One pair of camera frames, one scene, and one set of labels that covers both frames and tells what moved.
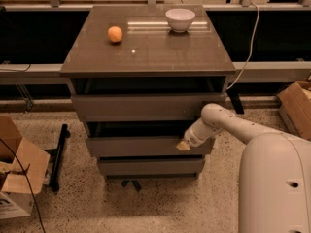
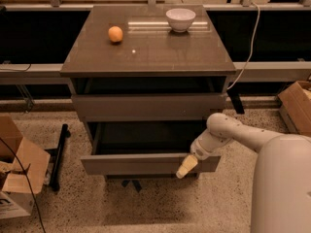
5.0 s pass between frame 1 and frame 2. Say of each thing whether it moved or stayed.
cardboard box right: stayed
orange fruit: stayed
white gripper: moved
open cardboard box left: stayed
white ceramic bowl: stayed
